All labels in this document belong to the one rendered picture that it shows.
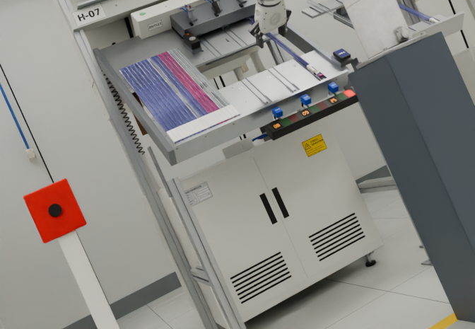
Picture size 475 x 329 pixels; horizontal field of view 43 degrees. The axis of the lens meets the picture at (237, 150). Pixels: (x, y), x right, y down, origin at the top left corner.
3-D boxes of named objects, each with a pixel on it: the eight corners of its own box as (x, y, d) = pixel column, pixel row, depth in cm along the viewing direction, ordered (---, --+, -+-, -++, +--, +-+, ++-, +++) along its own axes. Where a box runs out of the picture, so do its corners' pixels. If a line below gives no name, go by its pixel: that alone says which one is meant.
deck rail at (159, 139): (177, 163, 189) (174, 149, 184) (171, 166, 188) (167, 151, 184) (101, 60, 236) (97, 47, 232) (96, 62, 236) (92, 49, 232)
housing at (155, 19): (250, 13, 255) (248, -19, 245) (145, 52, 240) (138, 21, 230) (241, 5, 260) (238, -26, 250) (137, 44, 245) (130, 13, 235)
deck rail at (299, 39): (352, 85, 209) (353, 71, 205) (348, 88, 209) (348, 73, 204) (249, 5, 257) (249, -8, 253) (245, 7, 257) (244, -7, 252)
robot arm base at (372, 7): (444, 29, 146) (413, -41, 145) (384, 55, 139) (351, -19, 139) (399, 52, 163) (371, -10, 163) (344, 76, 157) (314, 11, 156)
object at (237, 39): (288, 39, 234) (287, 28, 231) (132, 102, 214) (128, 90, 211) (245, 6, 256) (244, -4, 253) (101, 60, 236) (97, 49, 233)
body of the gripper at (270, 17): (263, 8, 185) (264, 37, 193) (289, -5, 188) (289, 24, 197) (249, -3, 189) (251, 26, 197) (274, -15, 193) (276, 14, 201)
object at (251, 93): (346, 80, 208) (346, 72, 206) (174, 156, 188) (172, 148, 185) (314, 55, 220) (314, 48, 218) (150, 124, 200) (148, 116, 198)
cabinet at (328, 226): (391, 258, 236) (326, 114, 235) (236, 347, 214) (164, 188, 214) (322, 252, 298) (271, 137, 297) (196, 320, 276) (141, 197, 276)
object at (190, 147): (348, 88, 209) (348, 71, 204) (177, 163, 188) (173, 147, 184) (346, 85, 209) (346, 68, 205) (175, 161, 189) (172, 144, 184)
